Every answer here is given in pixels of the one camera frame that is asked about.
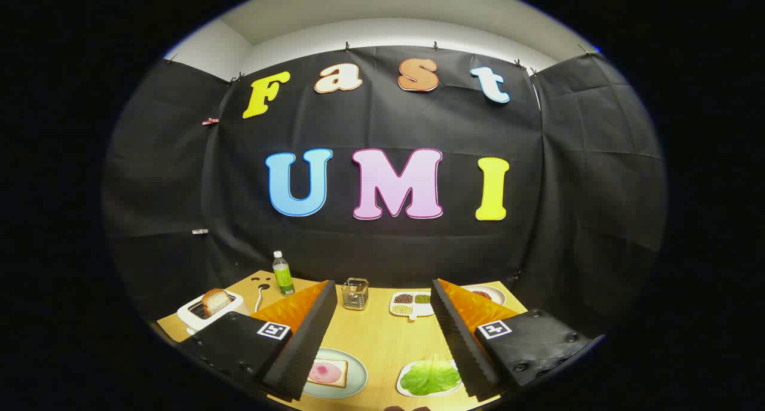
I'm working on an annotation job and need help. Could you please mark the square toast slice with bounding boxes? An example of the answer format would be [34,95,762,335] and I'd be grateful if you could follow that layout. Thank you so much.
[307,359,349,389]

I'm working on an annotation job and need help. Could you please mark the white square plate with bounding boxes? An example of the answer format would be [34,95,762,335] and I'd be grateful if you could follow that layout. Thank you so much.
[397,358,464,398]

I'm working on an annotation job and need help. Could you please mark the wire mesh utensil holder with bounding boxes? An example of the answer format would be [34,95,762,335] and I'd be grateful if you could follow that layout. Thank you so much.
[342,278,369,311]

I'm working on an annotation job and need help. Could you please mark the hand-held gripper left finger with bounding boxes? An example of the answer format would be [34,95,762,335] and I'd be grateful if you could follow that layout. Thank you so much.
[178,280,339,401]

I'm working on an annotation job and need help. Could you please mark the plain bread slice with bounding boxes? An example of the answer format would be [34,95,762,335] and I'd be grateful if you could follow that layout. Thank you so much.
[201,289,232,316]

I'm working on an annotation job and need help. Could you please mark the white oval steak plate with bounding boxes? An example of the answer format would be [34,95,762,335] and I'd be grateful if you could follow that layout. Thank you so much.
[463,285,506,307]

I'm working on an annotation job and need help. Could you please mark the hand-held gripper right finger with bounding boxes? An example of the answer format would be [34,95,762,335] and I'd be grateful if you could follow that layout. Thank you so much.
[430,278,605,400]

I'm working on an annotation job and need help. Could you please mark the white divided bean dish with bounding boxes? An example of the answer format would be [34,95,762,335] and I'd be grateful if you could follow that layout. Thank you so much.
[390,291,435,321]

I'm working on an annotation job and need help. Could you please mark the green label plastic bottle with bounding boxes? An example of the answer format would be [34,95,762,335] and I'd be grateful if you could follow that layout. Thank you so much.
[273,251,295,296]

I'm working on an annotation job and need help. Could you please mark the green lettuce leaf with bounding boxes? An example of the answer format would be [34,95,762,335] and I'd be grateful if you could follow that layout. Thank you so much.
[399,355,462,395]

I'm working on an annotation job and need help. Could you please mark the pale green round plate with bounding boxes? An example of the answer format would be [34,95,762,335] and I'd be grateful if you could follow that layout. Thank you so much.
[302,348,368,400]

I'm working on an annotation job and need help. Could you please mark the white toaster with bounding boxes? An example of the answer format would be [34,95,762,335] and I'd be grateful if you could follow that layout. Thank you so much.
[177,289,244,334]

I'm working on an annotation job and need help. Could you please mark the pink ham slice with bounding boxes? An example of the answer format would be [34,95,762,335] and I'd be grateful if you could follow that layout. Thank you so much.
[308,364,342,385]

